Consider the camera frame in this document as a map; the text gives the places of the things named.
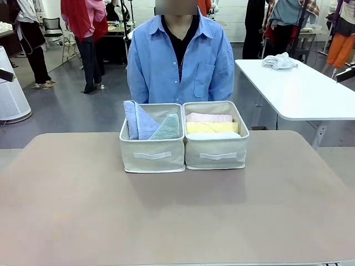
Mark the teal towel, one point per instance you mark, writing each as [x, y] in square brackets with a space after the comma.
[166, 128]

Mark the yellow towel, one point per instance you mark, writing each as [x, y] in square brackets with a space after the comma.
[210, 128]

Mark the pink towel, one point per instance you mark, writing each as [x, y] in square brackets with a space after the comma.
[208, 117]

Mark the white towel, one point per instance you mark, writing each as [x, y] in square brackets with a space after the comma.
[213, 136]

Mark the blue grey towel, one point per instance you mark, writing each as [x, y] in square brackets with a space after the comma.
[133, 122]

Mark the metal folding stool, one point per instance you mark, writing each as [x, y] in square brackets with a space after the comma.
[69, 45]

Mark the beige fabric storage bin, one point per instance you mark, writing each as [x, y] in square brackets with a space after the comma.
[152, 160]
[216, 158]

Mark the person in blue shirt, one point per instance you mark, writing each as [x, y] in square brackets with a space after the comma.
[155, 63]

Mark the dark background desk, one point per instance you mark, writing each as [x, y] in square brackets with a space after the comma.
[115, 47]

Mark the white table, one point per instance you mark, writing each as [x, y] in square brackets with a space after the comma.
[291, 91]

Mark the crumpled white cloth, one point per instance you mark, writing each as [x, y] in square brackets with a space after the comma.
[278, 61]

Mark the person in orange top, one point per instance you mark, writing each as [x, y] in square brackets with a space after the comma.
[203, 7]

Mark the person in black outfit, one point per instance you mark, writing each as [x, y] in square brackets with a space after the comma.
[256, 30]

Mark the person in red top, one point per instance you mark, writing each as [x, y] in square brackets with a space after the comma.
[80, 19]

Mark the black office chair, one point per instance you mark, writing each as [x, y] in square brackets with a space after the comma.
[52, 26]

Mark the person in black clothes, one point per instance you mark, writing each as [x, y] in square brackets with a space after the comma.
[33, 36]

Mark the mannequin with orange trousers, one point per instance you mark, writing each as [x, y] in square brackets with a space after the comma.
[339, 50]

